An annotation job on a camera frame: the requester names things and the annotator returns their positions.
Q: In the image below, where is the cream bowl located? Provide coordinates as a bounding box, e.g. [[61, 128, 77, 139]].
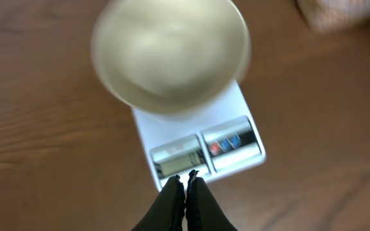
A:
[[91, 0, 251, 114]]

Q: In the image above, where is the white digital kitchen scale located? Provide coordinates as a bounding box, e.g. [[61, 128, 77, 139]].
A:
[[132, 82, 267, 191]]

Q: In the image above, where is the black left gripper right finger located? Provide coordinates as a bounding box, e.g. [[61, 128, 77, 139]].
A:
[[186, 170, 237, 231]]

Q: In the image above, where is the clear plastic container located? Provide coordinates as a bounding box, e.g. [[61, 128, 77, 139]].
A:
[[296, 0, 370, 33]]

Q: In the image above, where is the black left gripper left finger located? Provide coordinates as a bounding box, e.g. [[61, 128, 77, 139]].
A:
[[132, 175, 185, 231]]

